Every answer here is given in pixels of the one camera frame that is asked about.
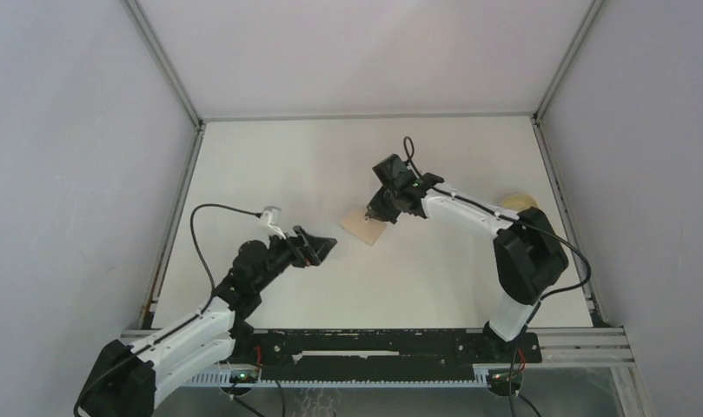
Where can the back aluminium frame rail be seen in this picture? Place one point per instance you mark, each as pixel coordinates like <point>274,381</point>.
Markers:
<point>360,116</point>

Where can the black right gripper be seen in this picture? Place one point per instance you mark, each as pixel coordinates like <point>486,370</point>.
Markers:
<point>376,210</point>

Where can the right aluminium frame post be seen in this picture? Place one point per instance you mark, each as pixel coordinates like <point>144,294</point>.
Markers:
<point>585,26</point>

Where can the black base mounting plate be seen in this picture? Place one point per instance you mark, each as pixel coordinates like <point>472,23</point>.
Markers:
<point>336,368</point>

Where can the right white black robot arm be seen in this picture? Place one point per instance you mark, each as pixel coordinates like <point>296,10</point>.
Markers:
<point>529,258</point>

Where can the left aluminium frame post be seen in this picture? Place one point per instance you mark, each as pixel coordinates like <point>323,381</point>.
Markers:
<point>147,33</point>

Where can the green controller board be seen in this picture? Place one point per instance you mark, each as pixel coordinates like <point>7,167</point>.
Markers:
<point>243,378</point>
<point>505,378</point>

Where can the aluminium frame rail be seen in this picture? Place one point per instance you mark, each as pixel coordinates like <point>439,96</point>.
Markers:
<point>360,116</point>
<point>547,347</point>

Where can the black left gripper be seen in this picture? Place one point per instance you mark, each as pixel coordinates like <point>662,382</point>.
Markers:
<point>306,249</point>

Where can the tan wooden tray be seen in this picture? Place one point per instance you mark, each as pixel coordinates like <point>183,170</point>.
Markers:
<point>518,202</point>

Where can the white cable duct strip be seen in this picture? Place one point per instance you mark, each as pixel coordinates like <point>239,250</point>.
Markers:
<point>215,377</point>

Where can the left green controller board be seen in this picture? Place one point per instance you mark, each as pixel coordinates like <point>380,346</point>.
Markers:
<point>243,378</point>

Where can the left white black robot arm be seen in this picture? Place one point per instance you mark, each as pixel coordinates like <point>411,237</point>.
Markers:
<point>133,379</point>

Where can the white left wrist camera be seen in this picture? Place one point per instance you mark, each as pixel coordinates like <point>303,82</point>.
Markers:
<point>269,221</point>

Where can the aluminium frame front rail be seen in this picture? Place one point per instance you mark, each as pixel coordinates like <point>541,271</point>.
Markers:
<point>547,347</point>

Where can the aluminium frame post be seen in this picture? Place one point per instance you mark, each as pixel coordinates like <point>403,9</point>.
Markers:
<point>147,33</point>
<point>585,26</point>

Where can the right green controller board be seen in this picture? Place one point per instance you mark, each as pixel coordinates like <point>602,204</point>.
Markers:
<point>505,378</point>

